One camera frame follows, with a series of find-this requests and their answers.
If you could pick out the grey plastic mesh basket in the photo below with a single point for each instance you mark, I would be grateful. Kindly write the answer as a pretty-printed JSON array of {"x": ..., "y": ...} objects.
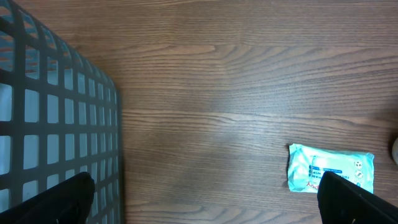
[{"x": 60, "y": 116}]

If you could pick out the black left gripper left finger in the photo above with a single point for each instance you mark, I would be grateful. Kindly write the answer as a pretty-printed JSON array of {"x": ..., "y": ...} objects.
[{"x": 68, "y": 202}]

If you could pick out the green lid plastic jar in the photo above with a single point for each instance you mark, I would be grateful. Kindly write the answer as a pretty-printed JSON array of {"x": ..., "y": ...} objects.
[{"x": 394, "y": 151}]

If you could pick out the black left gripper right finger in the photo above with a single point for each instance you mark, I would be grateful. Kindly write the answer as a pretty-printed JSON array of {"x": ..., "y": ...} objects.
[{"x": 341, "y": 201}]

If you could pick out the teal wet wipes pack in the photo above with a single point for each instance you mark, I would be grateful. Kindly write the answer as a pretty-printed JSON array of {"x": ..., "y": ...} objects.
[{"x": 307, "y": 166}]

